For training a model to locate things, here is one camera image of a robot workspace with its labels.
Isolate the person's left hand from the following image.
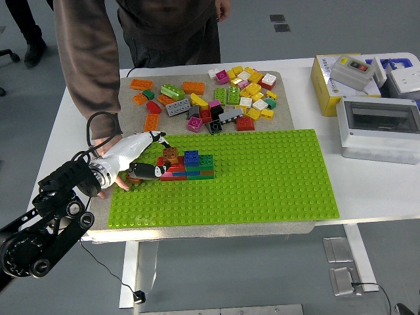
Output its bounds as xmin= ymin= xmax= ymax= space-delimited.
xmin=215 ymin=0 xmax=232 ymax=23

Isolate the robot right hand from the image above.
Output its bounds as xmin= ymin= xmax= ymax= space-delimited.
xmin=394 ymin=302 xmax=415 ymax=315

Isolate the person's right hand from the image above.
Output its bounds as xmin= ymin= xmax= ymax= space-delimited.
xmin=96 ymin=134 xmax=131 ymax=200

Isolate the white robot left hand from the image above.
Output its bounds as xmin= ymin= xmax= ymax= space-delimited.
xmin=96 ymin=130 xmax=173 ymax=182

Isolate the orange long toy brick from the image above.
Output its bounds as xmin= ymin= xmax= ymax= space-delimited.
xmin=129 ymin=78 xmax=154 ymax=91
xmin=157 ymin=93 xmax=178 ymax=106
xmin=182 ymin=81 xmax=206 ymax=96
xmin=143 ymin=113 xmax=161 ymax=133

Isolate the blue square toy brick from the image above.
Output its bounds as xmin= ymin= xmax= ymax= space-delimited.
xmin=183 ymin=149 xmax=200 ymax=167

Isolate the grey long toy brick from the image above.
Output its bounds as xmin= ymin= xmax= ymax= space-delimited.
xmin=165 ymin=97 xmax=192 ymax=117

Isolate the lime green long toy brick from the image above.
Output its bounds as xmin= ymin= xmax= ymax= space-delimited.
xmin=160 ymin=83 xmax=186 ymax=101

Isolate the dark green square toy brick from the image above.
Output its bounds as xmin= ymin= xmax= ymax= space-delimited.
xmin=198 ymin=153 xmax=215 ymax=169

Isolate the yellow curved toy brick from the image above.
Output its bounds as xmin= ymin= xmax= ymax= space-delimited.
xmin=190 ymin=93 xmax=210 ymax=110

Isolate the grey narrow toy brick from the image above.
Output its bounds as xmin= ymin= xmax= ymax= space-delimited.
xmin=219 ymin=107 xmax=245 ymax=125

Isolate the red sloped toy brick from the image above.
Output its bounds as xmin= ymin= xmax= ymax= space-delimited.
xmin=236 ymin=116 xmax=256 ymax=132

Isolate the metal floor block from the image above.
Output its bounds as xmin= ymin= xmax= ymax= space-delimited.
xmin=329 ymin=266 xmax=364 ymax=298

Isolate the white table leg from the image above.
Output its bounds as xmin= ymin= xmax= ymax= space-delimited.
xmin=118 ymin=240 xmax=161 ymax=309
xmin=343 ymin=222 xmax=380 ymax=293

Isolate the grey-brown mat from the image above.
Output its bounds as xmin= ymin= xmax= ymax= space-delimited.
xmin=85 ymin=70 xmax=318 ymax=243

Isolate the yellow cardboard box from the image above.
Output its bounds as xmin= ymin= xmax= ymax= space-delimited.
xmin=310 ymin=54 xmax=383 ymax=117

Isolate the black office chair base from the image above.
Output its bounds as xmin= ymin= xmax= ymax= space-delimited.
xmin=0 ymin=49 xmax=21 ymax=97

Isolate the lime green studded baseplate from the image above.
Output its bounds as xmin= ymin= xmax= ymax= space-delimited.
xmin=107 ymin=129 xmax=341 ymax=228

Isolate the white distribution box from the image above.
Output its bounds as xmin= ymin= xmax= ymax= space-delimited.
xmin=335 ymin=94 xmax=420 ymax=165

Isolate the white plastic cover plate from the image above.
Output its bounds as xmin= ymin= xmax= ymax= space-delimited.
xmin=372 ymin=56 xmax=389 ymax=88

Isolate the long metal floor plate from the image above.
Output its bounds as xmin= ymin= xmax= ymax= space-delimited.
xmin=139 ymin=304 xmax=305 ymax=315

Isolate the blue plastic bin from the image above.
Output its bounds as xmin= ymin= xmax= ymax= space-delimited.
xmin=364 ymin=57 xmax=413 ymax=72

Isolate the black floor cable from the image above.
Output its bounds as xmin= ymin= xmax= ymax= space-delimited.
xmin=350 ymin=281 xmax=394 ymax=315

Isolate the thin black cord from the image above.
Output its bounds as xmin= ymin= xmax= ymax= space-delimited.
xmin=79 ymin=238 xmax=137 ymax=294

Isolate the grey push-button switch box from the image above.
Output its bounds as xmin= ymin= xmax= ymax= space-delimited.
xmin=329 ymin=54 xmax=376 ymax=94

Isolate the white wall socket panel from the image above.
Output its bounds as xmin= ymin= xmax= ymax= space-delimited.
xmin=388 ymin=67 xmax=420 ymax=95

